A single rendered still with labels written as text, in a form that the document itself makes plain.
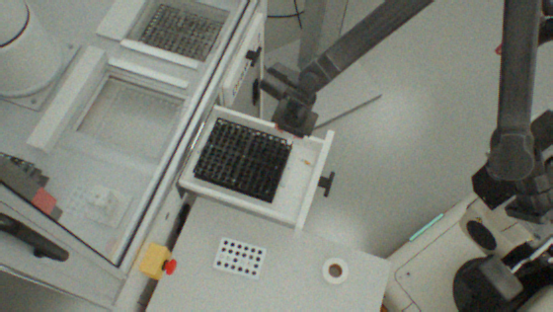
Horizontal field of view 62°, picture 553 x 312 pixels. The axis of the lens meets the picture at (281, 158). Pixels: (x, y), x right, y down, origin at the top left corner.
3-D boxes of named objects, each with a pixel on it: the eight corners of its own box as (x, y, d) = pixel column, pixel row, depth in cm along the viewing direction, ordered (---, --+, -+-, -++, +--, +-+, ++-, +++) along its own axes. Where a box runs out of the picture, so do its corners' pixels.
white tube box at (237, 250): (266, 252, 128) (266, 249, 124) (258, 281, 124) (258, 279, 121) (223, 240, 129) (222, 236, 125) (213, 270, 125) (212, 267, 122)
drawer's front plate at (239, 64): (263, 37, 151) (263, 13, 141) (230, 108, 140) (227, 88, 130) (258, 35, 152) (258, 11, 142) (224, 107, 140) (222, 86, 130)
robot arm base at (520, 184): (542, 225, 87) (582, 191, 91) (529, 190, 85) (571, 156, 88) (504, 215, 95) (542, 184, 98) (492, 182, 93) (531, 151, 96)
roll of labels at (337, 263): (345, 261, 128) (348, 257, 124) (347, 286, 125) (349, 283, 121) (320, 260, 128) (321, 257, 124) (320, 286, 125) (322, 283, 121)
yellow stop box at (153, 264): (175, 255, 118) (170, 248, 112) (162, 281, 116) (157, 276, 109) (156, 248, 119) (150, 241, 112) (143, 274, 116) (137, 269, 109)
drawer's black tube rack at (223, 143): (291, 151, 133) (293, 141, 127) (271, 206, 125) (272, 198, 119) (219, 127, 135) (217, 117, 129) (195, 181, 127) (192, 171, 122)
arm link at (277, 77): (319, 80, 94) (333, 66, 101) (273, 49, 95) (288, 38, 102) (295, 122, 101) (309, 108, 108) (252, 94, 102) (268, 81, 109)
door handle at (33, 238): (79, 253, 67) (17, 211, 49) (70, 270, 66) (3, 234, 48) (48, 242, 67) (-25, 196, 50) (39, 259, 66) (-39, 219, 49)
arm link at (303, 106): (309, 110, 99) (322, 91, 101) (282, 92, 100) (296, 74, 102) (302, 123, 105) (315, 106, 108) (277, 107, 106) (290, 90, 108)
